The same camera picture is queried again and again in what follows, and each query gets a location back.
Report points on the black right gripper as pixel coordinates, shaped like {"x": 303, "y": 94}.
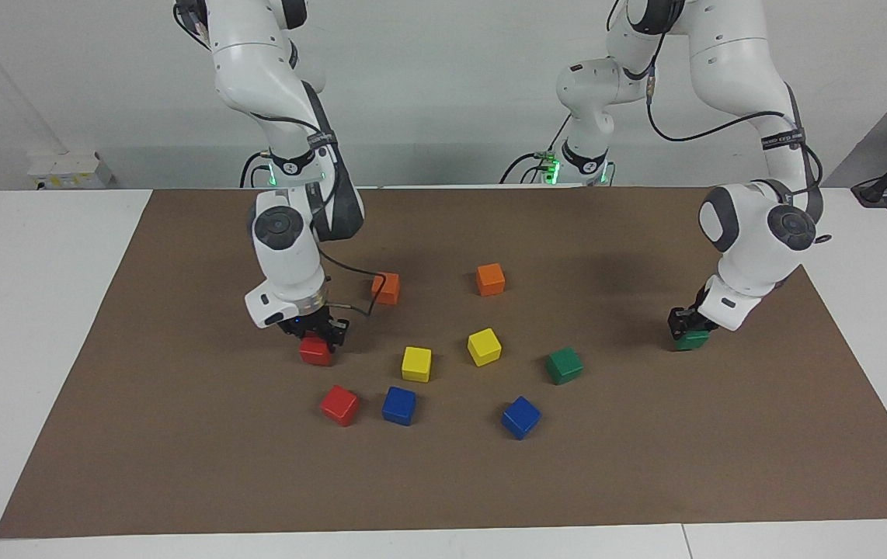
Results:
{"x": 318, "y": 322}

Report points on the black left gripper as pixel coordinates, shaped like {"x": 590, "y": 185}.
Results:
{"x": 688, "y": 317}

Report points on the red wooden cube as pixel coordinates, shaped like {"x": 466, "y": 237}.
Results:
{"x": 339, "y": 406}
{"x": 315, "y": 353}

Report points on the green wooden cube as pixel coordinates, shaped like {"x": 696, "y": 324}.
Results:
{"x": 565, "y": 366}
{"x": 692, "y": 341}

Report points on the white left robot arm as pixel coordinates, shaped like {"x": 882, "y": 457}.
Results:
{"x": 754, "y": 264}

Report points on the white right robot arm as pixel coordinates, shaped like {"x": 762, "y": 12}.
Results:
{"x": 280, "y": 264}

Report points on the orange wooden cube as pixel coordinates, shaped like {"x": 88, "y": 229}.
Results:
{"x": 387, "y": 291}
{"x": 490, "y": 280}

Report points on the yellow wooden cube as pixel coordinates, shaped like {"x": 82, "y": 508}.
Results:
{"x": 416, "y": 364}
{"x": 485, "y": 347}

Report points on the brown table mat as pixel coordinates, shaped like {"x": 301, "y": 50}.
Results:
{"x": 645, "y": 435}

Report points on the blue wooden cube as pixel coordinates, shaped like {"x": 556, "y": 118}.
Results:
{"x": 521, "y": 418}
{"x": 399, "y": 406}

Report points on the white power strip box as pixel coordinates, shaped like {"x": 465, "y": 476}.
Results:
{"x": 71, "y": 171}

